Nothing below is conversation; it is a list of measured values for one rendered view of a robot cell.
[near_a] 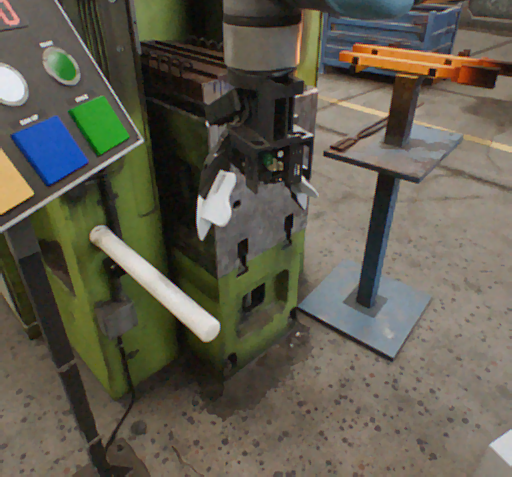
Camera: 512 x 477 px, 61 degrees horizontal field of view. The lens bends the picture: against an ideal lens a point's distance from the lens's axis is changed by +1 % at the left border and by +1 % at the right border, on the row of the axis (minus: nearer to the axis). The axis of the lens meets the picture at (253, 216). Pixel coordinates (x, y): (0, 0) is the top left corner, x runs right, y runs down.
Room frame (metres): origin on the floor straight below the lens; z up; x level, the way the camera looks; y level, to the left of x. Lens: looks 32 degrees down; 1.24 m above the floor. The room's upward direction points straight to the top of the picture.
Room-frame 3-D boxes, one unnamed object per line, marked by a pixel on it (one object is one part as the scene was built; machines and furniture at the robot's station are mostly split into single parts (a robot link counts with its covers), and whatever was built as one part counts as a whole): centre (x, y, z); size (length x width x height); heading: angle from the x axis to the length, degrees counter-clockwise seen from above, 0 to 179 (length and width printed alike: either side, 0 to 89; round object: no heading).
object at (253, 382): (0.99, 0.01, 0.01); 0.58 x 0.39 x 0.01; 134
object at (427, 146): (1.28, -0.45, 0.70); 0.40 x 0.30 x 0.02; 142
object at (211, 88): (1.18, 0.19, 0.96); 0.42 x 0.20 x 0.09; 44
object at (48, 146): (0.53, 0.27, 1.01); 0.07 x 0.05 x 0.07; 159
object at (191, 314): (0.72, 0.23, 0.62); 0.44 x 0.05 x 0.05; 44
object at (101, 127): (0.63, 0.24, 1.01); 0.07 x 0.05 x 0.07; 159
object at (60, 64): (0.64, 0.28, 1.09); 0.05 x 0.03 x 0.04; 134
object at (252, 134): (0.44, -0.01, 1.07); 0.09 x 0.08 x 0.12; 29
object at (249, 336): (1.22, 0.15, 0.23); 0.55 x 0.37 x 0.47; 44
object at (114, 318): (0.86, 0.38, 0.36); 0.09 x 0.07 x 0.12; 134
